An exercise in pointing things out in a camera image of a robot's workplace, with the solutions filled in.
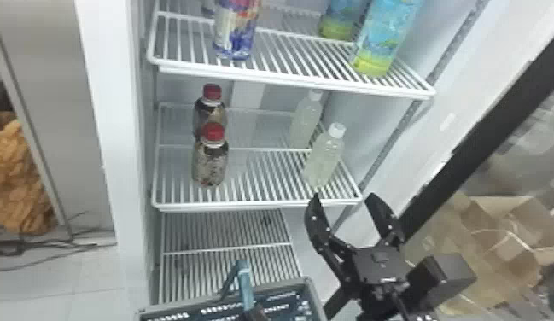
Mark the multicoloured bottle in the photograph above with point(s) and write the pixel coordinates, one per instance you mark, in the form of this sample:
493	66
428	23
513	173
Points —
235	31

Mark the fridge door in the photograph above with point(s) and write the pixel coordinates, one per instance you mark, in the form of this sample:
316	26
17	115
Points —
491	130

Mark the cardboard box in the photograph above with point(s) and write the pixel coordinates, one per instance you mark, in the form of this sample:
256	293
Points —
505	251

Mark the blue green bottle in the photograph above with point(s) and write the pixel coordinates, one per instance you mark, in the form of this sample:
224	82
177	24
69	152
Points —
382	36
339	22

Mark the orange cloth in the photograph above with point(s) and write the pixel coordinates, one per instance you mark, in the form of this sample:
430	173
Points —
14	179

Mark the white fridge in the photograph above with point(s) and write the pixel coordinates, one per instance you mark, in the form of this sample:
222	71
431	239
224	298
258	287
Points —
117	134

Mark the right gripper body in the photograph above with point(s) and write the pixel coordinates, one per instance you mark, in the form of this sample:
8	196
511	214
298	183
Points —
375	269

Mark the blue basket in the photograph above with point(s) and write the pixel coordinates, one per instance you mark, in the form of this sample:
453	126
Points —
285	305

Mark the dark bottle red cap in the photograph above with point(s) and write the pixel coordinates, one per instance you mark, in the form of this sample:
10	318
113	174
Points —
209	112
209	161

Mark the clear bottle white cap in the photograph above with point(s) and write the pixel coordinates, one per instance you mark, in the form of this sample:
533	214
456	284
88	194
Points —
305	121
323	157

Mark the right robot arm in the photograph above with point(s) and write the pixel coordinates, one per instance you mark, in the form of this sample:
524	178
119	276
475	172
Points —
380	310

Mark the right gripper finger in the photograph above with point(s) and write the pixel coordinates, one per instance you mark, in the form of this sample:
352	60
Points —
319	233
386	222

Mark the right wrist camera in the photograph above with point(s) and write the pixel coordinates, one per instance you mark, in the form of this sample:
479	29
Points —
442	278

